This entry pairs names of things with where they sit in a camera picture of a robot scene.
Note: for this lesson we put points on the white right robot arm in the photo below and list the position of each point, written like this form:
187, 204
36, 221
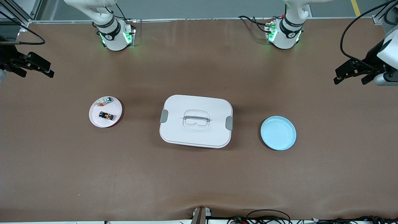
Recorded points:
113, 37

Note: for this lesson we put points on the pink round plate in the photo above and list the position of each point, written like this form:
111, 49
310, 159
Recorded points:
105, 123

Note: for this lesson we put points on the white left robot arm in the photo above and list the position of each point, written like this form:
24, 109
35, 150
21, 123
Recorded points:
284, 37

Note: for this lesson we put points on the silver table edge rail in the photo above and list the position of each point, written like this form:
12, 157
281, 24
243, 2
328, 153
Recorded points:
199, 19

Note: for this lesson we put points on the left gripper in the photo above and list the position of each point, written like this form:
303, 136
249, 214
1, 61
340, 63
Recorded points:
371, 55

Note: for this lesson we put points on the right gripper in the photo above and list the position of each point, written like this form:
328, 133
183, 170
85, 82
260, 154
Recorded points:
6, 58

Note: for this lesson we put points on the grey camera mounting pole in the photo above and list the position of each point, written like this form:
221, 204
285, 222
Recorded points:
200, 216

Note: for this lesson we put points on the light blue round plate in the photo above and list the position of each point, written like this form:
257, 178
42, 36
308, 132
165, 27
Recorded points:
278, 133

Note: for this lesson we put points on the aluminium frame corner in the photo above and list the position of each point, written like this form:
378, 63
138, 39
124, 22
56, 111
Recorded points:
377, 19
35, 11

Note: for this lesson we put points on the white lidded storage box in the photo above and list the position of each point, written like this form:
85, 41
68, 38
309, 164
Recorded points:
196, 137

